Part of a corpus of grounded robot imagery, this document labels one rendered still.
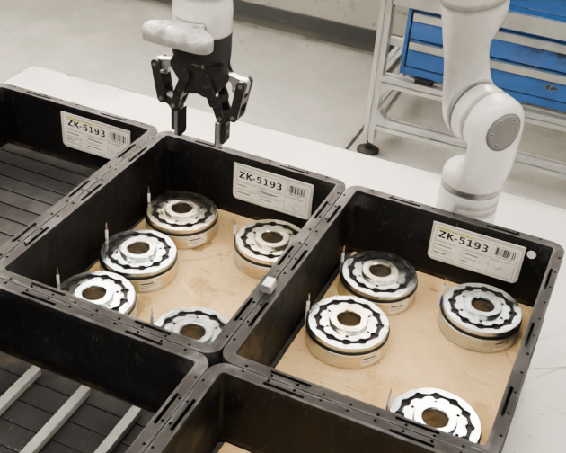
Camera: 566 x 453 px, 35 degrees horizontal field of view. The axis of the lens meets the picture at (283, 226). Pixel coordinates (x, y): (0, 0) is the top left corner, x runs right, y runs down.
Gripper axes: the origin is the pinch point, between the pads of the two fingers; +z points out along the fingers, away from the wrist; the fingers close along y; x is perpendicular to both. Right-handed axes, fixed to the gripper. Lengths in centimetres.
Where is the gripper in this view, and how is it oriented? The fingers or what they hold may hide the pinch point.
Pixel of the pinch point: (199, 128)
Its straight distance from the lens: 119.6
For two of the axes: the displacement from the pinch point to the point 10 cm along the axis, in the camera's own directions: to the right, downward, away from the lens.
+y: -9.1, -2.9, 3.0
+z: -0.7, 8.2, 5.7
